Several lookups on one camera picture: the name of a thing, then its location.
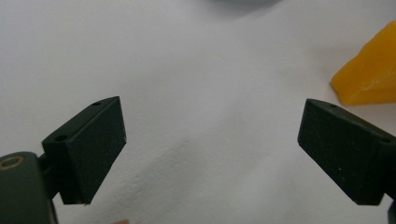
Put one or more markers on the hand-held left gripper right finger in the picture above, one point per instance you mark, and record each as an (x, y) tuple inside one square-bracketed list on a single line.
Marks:
[(345, 155)]

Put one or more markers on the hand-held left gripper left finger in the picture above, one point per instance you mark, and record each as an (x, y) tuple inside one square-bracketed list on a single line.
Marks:
[(88, 149)]

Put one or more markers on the yellow plastic object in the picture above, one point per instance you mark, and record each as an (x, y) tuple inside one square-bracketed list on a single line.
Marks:
[(370, 74)]

